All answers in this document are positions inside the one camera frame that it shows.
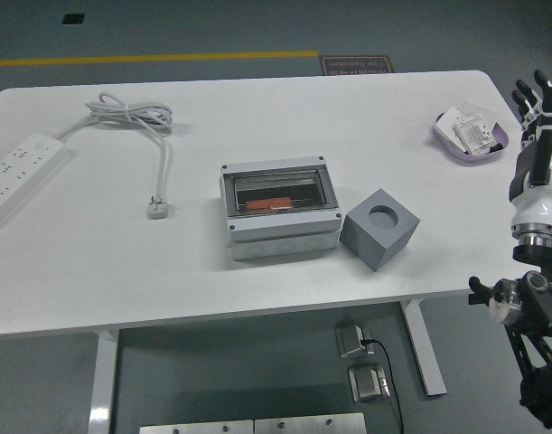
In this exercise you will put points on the grey plastic enclosure box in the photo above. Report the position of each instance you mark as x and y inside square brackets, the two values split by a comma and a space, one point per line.
[280, 226]

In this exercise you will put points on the metal base plate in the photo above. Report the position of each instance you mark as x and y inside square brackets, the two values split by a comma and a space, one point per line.
[309, 425]
[194, 428]

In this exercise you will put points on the grey cube battery holder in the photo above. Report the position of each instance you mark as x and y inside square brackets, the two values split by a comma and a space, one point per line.
[375, 248]

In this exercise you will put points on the orange cylindrical battery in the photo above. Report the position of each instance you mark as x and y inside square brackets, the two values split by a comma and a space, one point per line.
[262, 204]

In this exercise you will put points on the clear square cover plate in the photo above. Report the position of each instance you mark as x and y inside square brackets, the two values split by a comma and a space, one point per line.
[479, 106]

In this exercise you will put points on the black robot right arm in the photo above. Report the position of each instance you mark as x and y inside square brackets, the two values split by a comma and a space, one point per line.
[537, 307]

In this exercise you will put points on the dark floor sign mat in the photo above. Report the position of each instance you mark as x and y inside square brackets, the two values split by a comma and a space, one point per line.
[357, 65]

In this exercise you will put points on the white socket module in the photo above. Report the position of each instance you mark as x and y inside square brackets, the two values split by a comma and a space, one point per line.
[474, 133]

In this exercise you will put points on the white square plate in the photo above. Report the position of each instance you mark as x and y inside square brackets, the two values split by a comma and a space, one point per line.
[445, 126]

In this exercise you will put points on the black square floor marker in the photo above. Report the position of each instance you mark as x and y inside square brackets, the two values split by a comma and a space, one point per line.
[73, 19]

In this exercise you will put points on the white power strip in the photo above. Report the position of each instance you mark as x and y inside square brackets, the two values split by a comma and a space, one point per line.
[13, 176]

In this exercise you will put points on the metal floor socket box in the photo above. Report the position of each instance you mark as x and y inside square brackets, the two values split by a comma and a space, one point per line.
[350, 343]
[368, 384]

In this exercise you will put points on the small black part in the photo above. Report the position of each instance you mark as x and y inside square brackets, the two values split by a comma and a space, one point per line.
[497, 148]

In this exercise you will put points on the purple plastic tray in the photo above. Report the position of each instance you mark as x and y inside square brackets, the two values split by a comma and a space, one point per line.
[476, 159]

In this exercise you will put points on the smoky transparent box lid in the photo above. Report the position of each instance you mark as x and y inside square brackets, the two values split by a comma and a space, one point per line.
[280, 181]

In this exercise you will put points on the yellow floor tape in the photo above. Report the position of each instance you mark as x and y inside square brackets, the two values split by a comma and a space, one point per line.
[167, 57]

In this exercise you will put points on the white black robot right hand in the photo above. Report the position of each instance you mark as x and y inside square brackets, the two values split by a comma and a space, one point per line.
[542, 199]

